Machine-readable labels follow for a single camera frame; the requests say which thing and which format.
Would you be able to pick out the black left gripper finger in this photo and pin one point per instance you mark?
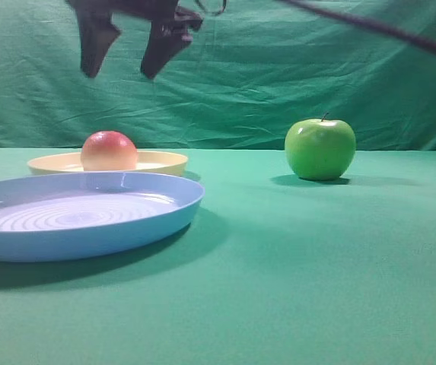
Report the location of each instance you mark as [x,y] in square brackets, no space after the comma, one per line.
[97,33]

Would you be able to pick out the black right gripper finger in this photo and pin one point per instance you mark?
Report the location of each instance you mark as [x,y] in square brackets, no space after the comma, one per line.
[169,35]

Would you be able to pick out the red yellow round bread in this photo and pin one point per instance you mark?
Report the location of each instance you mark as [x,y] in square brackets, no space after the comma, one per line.
[108,150]

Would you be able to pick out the yellow plastic plate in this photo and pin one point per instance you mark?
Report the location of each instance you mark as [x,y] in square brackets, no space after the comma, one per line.
[169,163]

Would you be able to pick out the blue plastic plate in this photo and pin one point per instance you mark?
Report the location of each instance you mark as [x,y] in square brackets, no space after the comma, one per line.
[69,216]

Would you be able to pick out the green backdrop cloth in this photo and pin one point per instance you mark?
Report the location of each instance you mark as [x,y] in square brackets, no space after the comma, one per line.
[248,75]

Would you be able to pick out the green apple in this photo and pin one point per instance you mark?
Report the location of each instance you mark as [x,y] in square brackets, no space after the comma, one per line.
[320,149]

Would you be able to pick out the green table cloth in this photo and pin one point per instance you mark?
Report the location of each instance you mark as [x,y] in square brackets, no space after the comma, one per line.
[273,270]

